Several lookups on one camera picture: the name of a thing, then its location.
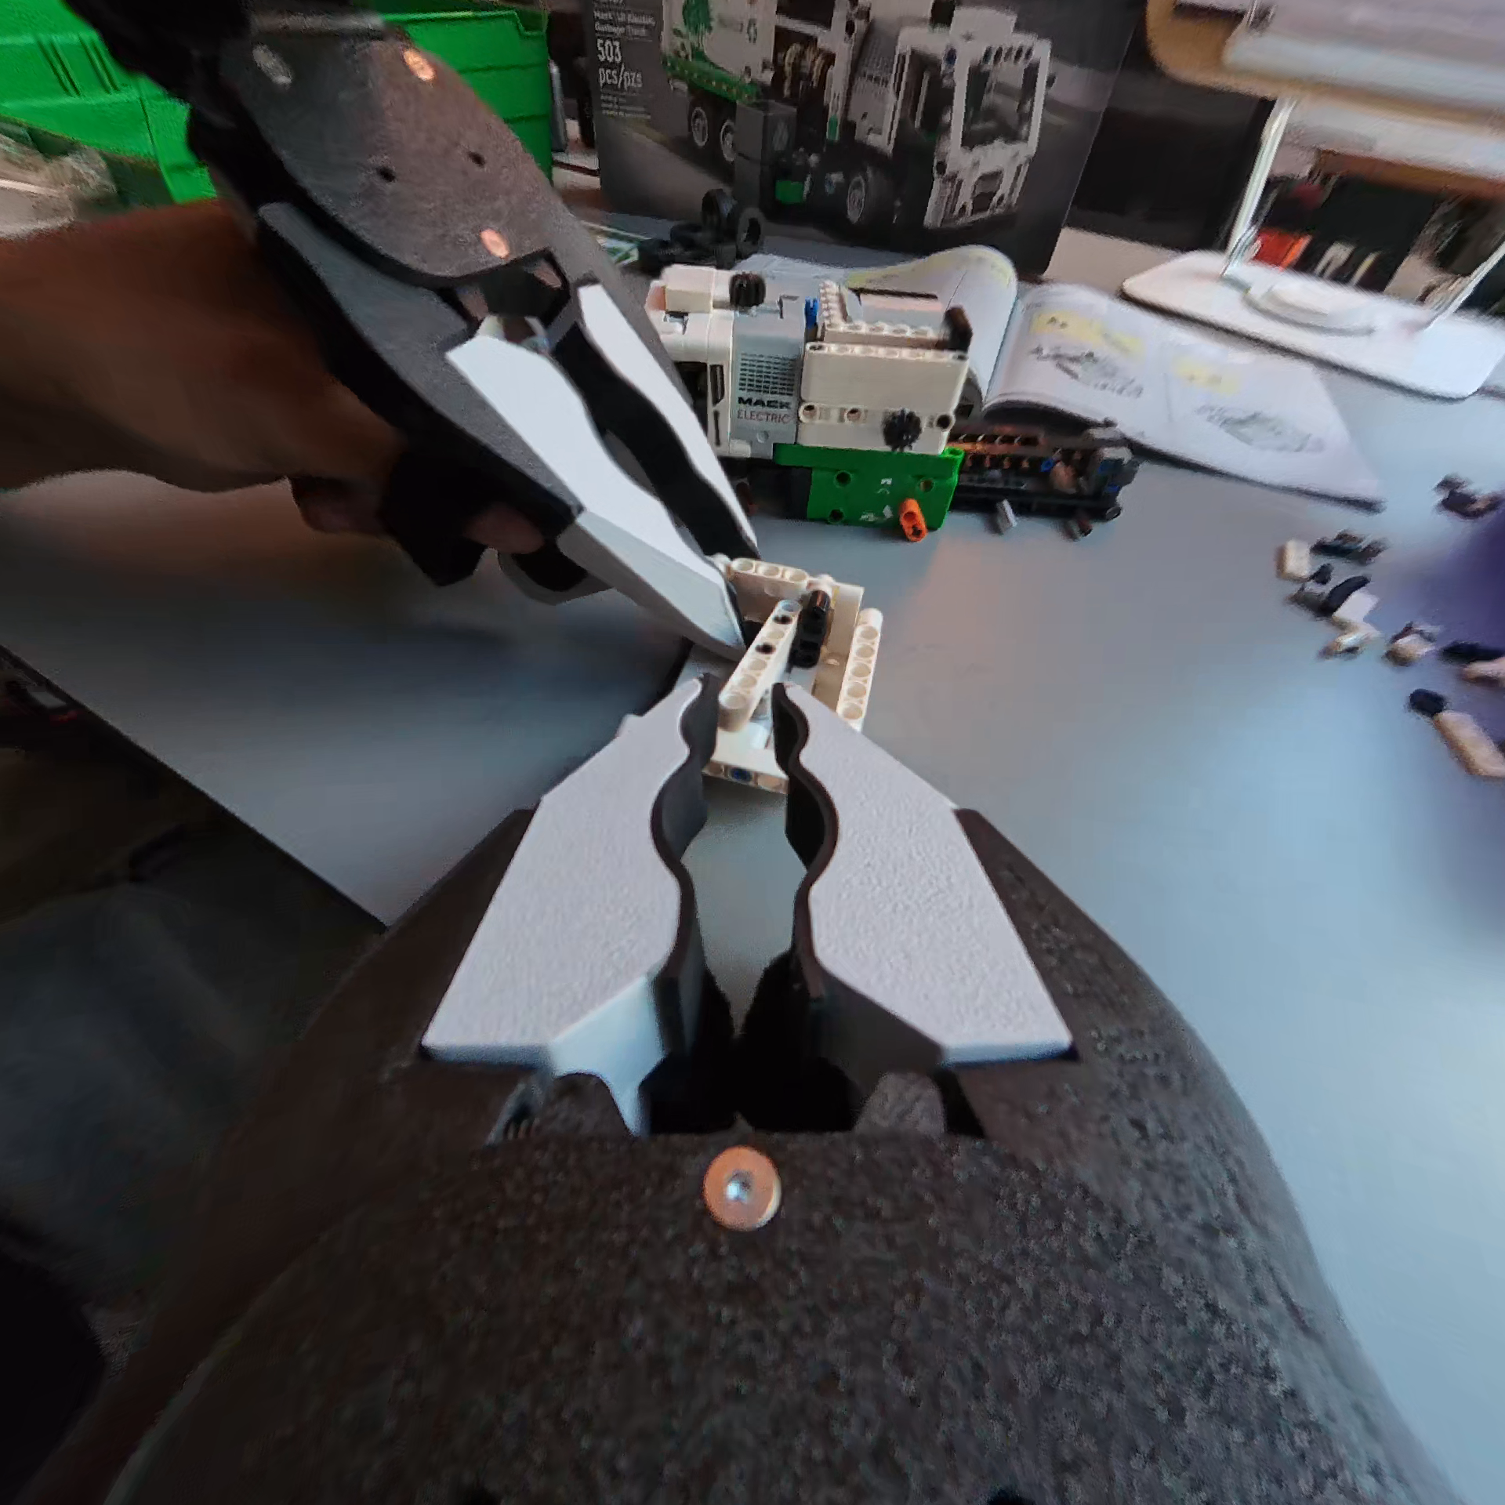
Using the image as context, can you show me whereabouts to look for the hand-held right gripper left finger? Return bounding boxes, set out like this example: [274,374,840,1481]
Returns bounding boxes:
[421,675,722,1135]

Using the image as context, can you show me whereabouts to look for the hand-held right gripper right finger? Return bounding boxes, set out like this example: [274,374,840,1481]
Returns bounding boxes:
[770,684,1073,1112]

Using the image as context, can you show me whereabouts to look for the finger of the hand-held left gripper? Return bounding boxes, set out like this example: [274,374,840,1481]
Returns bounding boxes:
[446,334,751,658]
[550,277,761,580]

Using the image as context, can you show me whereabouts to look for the white lego sub-assembly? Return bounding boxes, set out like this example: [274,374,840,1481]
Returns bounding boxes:
[675,555,885,798]

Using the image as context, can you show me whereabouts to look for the white and green lego truck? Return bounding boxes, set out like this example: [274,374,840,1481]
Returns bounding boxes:
[645,261,1145,544]

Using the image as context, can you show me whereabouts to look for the dark lego set box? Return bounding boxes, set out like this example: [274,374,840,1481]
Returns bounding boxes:
[582,0,1148,277]

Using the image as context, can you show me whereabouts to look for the scattered small lego pieces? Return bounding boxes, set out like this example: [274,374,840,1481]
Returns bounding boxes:
[1276,469,1505,782]

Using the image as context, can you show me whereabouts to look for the person's left hand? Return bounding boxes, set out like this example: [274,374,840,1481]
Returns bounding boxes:
[0,202,548,558]

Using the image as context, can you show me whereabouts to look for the green plastic bin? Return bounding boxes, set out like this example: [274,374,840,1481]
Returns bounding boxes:
[0,0,553,211]

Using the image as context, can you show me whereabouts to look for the open instruction booklet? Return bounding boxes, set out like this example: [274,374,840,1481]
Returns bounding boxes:
[729,243,1388,508]

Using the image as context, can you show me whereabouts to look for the white document stand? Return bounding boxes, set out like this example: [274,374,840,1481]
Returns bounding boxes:
[1121,0,1505,400]

